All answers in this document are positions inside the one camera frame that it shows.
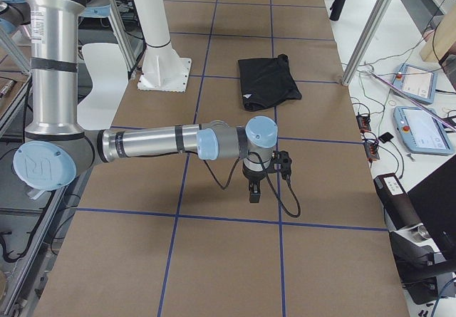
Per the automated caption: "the blue teach pendant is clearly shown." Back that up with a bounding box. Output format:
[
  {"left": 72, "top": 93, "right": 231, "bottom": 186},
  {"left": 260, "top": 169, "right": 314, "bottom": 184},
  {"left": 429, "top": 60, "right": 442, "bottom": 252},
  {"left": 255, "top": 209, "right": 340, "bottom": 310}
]
[
  {"left": 393, "top": 63, "right": 437, "bottom": 105},
  {"left": 393, "top": 106, "right": 455, "bottom": 155}
]

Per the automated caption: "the far blue teach pendant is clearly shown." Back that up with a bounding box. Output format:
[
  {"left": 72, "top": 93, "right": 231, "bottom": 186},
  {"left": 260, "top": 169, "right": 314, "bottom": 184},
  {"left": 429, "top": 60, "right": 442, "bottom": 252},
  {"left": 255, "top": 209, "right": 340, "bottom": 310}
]
[{"left": 393, "top": 63, "right": 437, "bottom": 105}]

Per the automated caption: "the green handled reacher stick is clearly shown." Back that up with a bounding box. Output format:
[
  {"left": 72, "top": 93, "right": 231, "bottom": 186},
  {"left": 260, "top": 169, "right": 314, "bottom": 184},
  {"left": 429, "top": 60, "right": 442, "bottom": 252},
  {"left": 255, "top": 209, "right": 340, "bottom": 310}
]
[{"left": 366, "top": 69, "right": 456, "bottom": 132}]

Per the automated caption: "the white plastic chair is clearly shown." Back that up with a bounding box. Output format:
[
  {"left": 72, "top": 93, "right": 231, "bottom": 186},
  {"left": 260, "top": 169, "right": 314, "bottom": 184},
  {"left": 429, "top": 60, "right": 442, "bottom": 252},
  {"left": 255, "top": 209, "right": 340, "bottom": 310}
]
[{"left": 77, "top": 43, "right": 129, "bottom": 130}]

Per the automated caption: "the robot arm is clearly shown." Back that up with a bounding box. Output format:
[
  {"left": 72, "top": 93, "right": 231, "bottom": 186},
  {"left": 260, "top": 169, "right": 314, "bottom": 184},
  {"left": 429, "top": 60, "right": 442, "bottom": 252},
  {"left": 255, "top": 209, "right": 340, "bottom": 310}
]
[{"left": 12, "top": 0, "right": 279, "bottom": 202}]

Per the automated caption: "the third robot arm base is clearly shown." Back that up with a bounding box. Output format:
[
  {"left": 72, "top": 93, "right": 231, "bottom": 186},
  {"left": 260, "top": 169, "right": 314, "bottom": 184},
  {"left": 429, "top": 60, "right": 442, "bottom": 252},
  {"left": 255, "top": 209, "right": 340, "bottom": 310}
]
[{"left": 1, "top": 0, "right": 31, "bottom": 46}]

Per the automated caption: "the black box device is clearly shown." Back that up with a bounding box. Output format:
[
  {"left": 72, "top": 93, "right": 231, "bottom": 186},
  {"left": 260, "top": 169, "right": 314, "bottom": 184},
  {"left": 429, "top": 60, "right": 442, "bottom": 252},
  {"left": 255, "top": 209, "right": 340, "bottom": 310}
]
[{"left": 373, "top": 173, "right": 422, "bottom": 229}]

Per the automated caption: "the aluminium frame post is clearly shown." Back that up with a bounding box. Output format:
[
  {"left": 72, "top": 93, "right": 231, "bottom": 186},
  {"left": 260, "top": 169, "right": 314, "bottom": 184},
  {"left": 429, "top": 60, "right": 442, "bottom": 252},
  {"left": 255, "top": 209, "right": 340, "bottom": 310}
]
[{"left": 341, "top": 0, "right": 392, "bottom": 86}]

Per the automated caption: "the black monitor stand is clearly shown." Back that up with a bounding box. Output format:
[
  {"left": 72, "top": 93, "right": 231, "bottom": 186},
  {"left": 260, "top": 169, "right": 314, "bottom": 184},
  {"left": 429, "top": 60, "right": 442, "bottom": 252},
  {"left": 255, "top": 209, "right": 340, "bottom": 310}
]
[{"left": 389, "top": 157, "right": 455, "bottom": 304}]

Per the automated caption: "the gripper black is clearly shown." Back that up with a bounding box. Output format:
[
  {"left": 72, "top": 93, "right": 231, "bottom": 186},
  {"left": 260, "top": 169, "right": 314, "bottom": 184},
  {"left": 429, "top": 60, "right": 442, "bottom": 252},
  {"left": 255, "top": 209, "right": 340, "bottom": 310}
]
[{"left": 242, "top": 167, "right": 266, "bottom": 203}]

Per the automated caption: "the black t-shirt with logo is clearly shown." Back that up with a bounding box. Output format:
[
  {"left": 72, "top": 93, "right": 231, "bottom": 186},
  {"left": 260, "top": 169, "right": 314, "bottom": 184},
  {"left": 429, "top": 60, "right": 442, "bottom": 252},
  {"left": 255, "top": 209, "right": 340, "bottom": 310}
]
[{"left": 238, "top": 54, "right": 302, "bottom": 112}]

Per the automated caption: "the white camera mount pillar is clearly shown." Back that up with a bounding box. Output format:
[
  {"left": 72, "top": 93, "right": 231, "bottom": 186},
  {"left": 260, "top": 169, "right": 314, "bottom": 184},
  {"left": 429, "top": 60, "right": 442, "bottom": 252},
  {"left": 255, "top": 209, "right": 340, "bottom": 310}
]
[{"left": 134, "top": 0, "right": 192, "bottom": 93}]

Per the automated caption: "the near blue teach pendant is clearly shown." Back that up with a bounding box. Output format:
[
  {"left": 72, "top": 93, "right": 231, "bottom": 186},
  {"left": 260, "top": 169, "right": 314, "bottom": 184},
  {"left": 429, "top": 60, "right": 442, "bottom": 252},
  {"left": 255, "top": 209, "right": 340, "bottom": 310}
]
[{"left": 393, "top": 106, "right": 455, "bottom": 155}]

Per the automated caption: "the black water bottle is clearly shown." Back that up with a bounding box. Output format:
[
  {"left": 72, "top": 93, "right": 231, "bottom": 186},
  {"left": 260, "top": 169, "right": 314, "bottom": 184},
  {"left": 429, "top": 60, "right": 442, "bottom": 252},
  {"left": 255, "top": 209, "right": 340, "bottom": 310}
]
[{"left": 329, "top": 0, "right": 346, "bottom": 21}]

